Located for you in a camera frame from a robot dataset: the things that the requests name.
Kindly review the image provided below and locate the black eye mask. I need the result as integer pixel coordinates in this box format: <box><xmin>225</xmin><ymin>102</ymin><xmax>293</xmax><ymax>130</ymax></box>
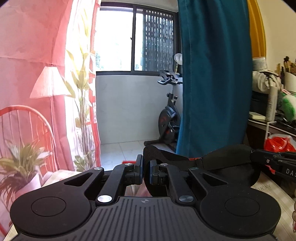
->
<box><xmin>143</xmin><ymin>144</ymin><xmax>261</xmax><ymax>197</ymax></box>

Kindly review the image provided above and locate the red plastic bag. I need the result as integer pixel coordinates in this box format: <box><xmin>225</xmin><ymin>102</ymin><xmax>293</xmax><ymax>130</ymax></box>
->
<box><xmin>264</xmin><ymin>134</ymin><xmax>295</xmax><ymax>153</ymax></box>

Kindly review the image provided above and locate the black exercise bike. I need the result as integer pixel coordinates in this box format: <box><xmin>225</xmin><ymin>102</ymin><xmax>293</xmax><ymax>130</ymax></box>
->
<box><xmin>144</xmin><ymin>70</ymin><xmax>183</xmax><ymax>152</ymax></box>

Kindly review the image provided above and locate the white tube bottle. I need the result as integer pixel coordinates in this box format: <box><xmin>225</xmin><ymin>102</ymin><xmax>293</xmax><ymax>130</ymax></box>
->
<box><xmin>266</xmin><ymin>86</ymin><xmax>278</xmax><ymax>122</ymax></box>

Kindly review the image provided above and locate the cluttered side shelf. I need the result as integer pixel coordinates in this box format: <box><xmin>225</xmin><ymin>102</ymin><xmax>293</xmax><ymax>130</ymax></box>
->
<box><xmin>246</xmin><ymin>57</ymin><xmax>295</xmax><ymax>153</ymax></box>

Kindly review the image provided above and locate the plaid bunny tablecloth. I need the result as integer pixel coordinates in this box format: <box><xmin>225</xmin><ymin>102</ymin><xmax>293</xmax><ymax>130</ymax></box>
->
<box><xmin>10</xmin><ymin>168</ymin><xmax>281</xmax><ymax>240</ymax></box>

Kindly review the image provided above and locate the teal curtain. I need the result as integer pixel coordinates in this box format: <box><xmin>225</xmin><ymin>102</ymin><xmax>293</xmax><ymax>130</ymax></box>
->
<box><xmin>177</xmin><ymin>1</ymin><xmax>252</xmax><ymax>158</ymax></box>

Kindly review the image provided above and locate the potted green plant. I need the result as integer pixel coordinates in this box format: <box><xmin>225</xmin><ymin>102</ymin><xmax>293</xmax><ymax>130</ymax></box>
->
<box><xmin>1</xmin><ymin>140</ymin><xmax>53</xmax><ymax>207</ymax></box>

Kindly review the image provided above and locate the pink printed backdrop curtain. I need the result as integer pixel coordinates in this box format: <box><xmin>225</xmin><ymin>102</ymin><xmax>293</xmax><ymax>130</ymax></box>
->
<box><xmin>0</xmin><ymin>0</ymin><xmax>101</xmax><ymax>237</ymax></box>

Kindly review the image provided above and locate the yellow curtain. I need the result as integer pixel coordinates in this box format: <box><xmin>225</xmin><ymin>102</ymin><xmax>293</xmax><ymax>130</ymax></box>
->
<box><xmin>247</xmin><ymin>0</ymin><xmax>266</xmax><ymax>58</ymax></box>

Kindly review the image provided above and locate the black framed window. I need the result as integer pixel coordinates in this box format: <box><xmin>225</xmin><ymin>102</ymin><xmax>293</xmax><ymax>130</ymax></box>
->
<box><xmin>94</xmin><ymin>1</ymin><xmax>181</xmax><ymax>76</ymax></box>

